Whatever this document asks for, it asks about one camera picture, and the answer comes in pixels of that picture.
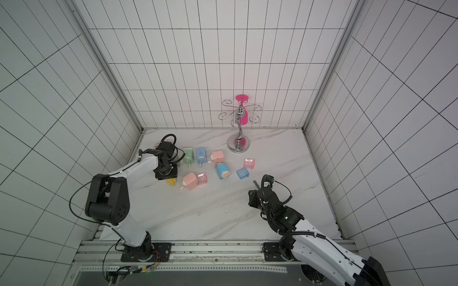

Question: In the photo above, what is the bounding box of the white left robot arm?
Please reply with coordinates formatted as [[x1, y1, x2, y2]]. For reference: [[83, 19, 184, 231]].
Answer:
[[85, 139, 178, 247]]

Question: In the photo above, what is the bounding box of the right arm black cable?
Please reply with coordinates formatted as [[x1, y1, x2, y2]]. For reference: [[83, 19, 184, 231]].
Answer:
[[260, 174, 359, 265]]

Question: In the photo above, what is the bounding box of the light green pencil sharpener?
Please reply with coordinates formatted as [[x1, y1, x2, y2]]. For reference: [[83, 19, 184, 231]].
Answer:
[[183, 148, 194, 167]]

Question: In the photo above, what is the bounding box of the clear blue tray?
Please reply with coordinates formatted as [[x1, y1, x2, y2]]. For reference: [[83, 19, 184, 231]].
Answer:
[[237, 167, 249, 179]]

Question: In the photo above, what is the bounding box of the yellow pencil sharpener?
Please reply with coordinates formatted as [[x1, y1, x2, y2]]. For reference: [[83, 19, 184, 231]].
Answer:
[[166, 178, 177, 187]]

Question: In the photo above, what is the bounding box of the clear pink tray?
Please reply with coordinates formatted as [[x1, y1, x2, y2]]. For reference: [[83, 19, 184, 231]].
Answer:
[[243, 158, 255, 169], [197, 172, 208, 185]]

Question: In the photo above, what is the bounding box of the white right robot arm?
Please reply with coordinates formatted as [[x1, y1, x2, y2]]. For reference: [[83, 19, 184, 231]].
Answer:
[[248, 187, 390, 286]]

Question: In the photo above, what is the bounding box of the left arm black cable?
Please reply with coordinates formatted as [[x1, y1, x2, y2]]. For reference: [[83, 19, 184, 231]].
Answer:
[[68, 133, 187, 251]]

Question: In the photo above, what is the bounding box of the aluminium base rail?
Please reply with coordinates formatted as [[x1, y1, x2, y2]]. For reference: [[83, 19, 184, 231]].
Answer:
[[72, 240, 359, 268]]

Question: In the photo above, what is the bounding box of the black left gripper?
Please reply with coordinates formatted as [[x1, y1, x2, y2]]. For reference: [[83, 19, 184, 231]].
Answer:
[[154, 161, 178, 181]]

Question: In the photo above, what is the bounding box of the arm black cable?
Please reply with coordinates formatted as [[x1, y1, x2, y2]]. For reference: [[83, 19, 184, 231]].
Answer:
[[68, 133, 187, 251], [260, 174, 359, 265]]

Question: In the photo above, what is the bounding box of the chrome jewelry stand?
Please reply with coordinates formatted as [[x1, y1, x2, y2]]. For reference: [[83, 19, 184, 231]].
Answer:
[[218, 94, 262, 154]]

